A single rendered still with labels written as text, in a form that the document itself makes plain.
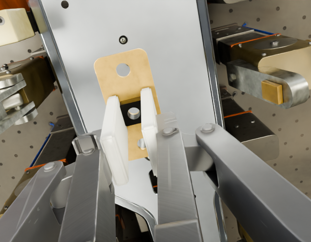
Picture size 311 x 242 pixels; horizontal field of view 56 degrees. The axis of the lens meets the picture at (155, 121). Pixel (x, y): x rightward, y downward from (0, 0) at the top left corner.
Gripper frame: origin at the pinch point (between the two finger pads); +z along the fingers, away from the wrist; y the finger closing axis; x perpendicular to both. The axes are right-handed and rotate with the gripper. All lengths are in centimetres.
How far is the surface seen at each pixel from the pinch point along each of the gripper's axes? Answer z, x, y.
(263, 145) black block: 24.7, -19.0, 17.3
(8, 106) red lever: 16.3, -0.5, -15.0
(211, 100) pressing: 23.7, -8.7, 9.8
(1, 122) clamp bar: 13.0, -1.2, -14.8
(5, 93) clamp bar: 14.6, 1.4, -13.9
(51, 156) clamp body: 32.3, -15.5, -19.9
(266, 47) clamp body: 24.0, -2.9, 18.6
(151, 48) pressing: 23.7, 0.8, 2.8
